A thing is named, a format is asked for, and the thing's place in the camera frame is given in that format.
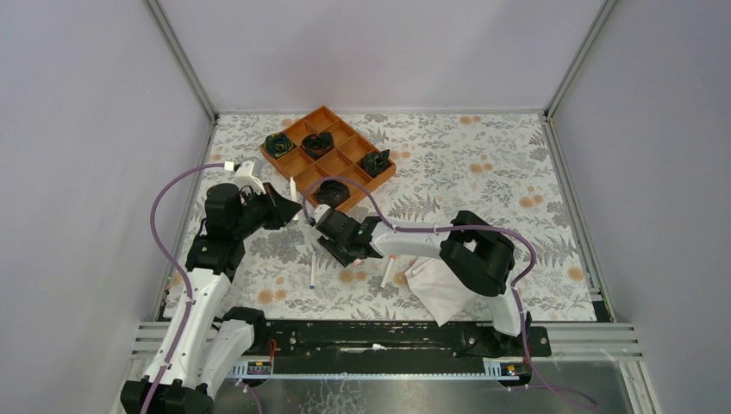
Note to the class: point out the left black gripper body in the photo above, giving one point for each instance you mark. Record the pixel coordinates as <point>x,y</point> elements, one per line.
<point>271,206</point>

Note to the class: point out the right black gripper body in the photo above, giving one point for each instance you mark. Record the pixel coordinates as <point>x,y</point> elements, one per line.
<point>334,235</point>

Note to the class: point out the white marker pen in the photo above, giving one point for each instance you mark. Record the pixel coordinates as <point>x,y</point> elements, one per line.
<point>294,196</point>
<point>388,273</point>

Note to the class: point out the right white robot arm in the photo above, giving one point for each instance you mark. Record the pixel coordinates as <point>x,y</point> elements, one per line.
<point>480,256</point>

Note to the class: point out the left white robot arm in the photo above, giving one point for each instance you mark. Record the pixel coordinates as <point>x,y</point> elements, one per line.
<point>185,374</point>

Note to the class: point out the dark blue rolled tie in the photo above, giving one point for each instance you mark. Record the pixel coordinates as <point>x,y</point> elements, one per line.
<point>331,193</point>

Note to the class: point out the dark green rolled tie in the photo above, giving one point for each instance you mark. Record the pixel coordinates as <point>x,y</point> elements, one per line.
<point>375,162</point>

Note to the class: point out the green patterned rolled tie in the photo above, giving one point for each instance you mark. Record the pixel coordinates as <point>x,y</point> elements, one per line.
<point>278,145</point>

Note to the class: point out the white folded cloth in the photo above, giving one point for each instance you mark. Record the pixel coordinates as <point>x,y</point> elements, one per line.
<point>438,289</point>

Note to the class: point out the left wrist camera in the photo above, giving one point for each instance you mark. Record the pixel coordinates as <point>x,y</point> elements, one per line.
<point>246,175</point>

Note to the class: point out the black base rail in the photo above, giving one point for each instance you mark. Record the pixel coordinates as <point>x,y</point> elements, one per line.
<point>397,347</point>

